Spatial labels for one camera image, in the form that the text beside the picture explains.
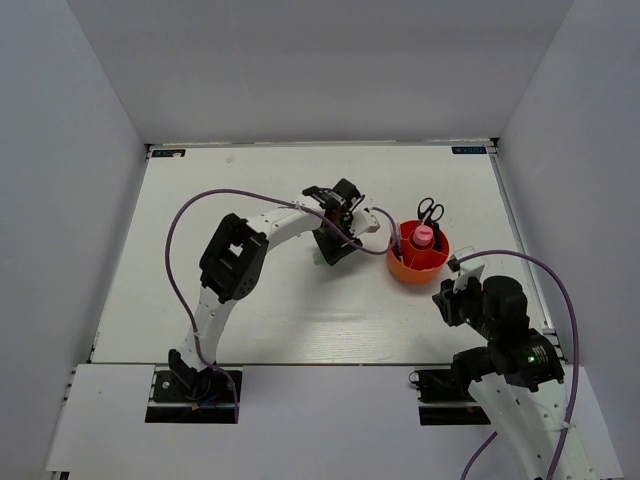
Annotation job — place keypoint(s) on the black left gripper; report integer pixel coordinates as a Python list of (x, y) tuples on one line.
[(333, 253)]

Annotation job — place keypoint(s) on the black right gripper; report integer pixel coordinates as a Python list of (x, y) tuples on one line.
[(446, 299)]

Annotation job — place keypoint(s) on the black handled scissors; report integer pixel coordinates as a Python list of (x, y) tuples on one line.
[(429, 211)]

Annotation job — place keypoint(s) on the yellow capped black highlighter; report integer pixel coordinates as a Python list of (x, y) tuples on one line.
[(437, 245)]

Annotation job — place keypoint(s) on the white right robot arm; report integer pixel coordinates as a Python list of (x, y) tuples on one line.
[(517, 378)]

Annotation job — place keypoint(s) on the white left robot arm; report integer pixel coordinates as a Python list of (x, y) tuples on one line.
[(231, 265)]

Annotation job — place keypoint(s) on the orange round organizer container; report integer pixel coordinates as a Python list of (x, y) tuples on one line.
[(421, 265)]

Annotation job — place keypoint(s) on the right corner table label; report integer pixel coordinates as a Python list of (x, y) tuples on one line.
[(469, 150)]

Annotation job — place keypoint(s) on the corner table label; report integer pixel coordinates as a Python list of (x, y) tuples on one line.
[(168, 153), (469, 150)]

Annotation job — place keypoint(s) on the left corner table label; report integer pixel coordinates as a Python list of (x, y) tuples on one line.
[(168, 153)]

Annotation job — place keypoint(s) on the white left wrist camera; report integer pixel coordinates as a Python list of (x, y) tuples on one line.
[(364, 222)]

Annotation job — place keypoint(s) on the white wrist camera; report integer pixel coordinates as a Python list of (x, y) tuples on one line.
[(364, 222), (465, 270)]

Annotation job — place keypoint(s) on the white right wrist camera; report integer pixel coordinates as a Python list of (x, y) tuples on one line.
[(465, 270)]

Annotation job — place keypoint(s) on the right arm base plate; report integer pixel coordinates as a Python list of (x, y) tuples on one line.
[(441, 402)]

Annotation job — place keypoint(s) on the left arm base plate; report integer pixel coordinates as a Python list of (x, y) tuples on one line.
[(170, 402)]

